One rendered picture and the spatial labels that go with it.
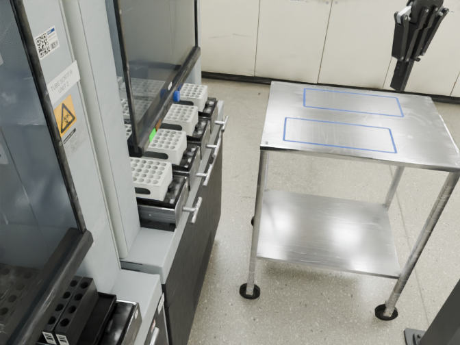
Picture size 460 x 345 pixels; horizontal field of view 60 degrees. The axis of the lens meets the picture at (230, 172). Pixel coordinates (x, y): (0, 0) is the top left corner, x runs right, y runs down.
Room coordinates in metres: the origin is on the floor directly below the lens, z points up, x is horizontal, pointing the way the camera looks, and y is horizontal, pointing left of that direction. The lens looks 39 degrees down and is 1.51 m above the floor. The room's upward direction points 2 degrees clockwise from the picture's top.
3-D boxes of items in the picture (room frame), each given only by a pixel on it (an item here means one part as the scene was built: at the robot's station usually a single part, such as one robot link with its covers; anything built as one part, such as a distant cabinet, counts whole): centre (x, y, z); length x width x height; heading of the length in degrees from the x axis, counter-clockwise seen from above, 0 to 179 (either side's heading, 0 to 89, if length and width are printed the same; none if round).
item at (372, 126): (1.19, -0.42, 0.41); 0.67 x 0.46 x 0.82; 82
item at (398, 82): (0.81, -0.36, 1.15); 0.03 x 0.01 x 0.07; 28
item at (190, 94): (1.27, 0.24, 0.83); 0.30 x 0.10 x 0.06; 82
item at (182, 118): (1.11, 0.27, 0.83); 0.30 x 0.10 x 0.06; 82
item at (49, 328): (0.40, 0.29, 0.85); 0.12 x 0.02 x 0.06; 171
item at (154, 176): (0.81, 0.31, 0.83); 0.30 x 0.10 x 0.06; 82
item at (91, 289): (0.40, 0.27, 0.85); 0.12 x 0.02 x 0.06; 172
